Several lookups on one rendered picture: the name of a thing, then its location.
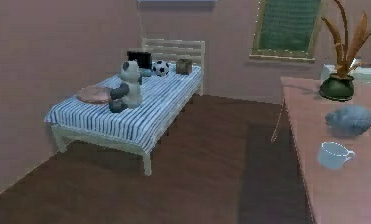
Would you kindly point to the white bed with striped cover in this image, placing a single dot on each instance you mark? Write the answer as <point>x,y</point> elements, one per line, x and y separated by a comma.
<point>159,96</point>

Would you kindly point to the black and white soccer ball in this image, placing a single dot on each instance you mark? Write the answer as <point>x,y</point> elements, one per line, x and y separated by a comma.
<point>160,68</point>

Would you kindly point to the white and grey panda toy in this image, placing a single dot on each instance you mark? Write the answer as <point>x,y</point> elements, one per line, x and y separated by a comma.
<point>131,86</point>

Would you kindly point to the pink table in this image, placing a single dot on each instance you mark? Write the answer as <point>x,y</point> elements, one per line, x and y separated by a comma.
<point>339,186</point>

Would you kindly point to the pink round cushion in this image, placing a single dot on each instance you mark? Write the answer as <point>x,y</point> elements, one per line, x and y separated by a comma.
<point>93,95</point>

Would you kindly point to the black box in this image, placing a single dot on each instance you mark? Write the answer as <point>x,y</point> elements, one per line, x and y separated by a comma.
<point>139,59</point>

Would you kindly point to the grey round lump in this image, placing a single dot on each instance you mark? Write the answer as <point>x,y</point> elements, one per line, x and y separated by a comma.
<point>351,119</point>

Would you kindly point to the brown plant in green pot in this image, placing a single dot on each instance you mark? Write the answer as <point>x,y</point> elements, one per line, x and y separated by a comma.
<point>339,85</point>

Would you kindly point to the white cup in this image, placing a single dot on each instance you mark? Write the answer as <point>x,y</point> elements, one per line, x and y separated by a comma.
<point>333,155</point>

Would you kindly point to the white box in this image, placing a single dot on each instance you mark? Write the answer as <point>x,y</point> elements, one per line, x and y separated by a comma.
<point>363,71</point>

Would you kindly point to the teal small object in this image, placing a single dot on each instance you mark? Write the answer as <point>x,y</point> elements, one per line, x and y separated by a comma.
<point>145,72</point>

